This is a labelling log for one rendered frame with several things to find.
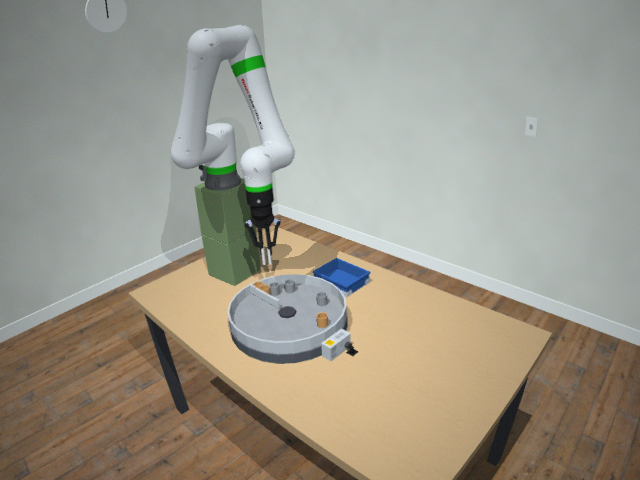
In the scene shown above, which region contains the blue open crate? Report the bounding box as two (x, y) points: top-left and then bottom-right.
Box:
(312, 258), (371, 297)

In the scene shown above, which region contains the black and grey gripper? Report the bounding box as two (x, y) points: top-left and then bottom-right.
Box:
(245, 203), (281, 265)

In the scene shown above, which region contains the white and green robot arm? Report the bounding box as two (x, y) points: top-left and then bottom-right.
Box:
(171, 25), (295, 207)

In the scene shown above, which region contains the grey round turntable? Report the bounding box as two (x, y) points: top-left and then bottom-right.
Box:
(228, 274), (358, 364)

